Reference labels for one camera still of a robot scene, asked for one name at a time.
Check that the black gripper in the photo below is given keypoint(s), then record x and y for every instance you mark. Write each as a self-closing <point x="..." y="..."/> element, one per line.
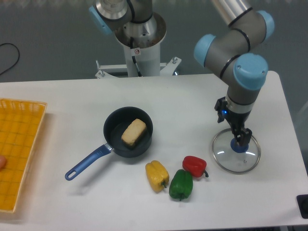
<point x="236" y="115"/>

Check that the glass pot lid blue knob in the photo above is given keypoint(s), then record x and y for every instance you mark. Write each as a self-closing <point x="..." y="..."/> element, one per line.
<point x="232" y="157"/>

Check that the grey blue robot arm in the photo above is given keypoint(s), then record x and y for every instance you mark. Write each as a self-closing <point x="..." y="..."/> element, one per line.
<point x="228" y="57"/>

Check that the fingertip at left edge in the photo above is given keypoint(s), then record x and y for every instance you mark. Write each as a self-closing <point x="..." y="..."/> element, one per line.
<point x="3" y="161"/>

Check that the red bell pepper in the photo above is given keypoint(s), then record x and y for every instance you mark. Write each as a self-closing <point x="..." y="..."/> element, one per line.
<point x="195" y="165"/>

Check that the green bell pepper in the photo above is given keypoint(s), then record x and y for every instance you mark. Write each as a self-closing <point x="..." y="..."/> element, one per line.
<point x="181" y="185"/>

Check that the black device at table edge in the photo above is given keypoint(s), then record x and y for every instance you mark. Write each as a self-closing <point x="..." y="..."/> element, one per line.
<point x="302" y="201"/>

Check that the yellow bell pepper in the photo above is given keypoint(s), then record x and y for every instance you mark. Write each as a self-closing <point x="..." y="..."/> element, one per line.
<point x="157" y="175"/>

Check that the beige bread loaf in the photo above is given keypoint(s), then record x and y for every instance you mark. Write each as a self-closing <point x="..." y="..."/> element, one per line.
<point x="133" y="133"/>

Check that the yellow woven basket tray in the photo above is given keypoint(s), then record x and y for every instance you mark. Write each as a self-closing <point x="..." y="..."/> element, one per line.
<point x="20" y="122"/>

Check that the dark saucepan blue handle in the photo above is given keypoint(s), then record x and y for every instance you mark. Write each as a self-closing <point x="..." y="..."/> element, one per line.
<point x="115" y="124"/>

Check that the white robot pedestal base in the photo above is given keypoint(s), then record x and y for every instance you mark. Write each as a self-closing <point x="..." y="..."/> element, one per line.
<point x="142" y="51"/>

